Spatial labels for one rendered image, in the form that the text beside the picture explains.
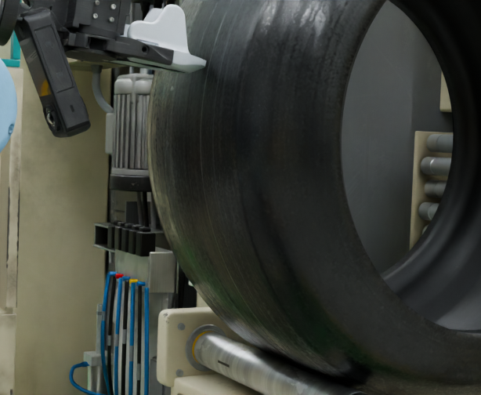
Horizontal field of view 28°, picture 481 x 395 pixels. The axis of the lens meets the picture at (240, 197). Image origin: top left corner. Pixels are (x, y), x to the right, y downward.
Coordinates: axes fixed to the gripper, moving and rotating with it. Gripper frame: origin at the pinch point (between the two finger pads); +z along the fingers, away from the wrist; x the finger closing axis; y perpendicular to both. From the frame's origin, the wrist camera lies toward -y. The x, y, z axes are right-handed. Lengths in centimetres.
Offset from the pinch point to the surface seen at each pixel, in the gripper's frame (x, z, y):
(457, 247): 15, 50, -14
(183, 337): 24.9, 15.9, -30.6
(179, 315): 24.9, 14.9, -27.8
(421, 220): 39, 63, -11
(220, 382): 20.3, 19.6, -35.3
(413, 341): -12.1, 22.3, -23.5
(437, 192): 35, 63, -6
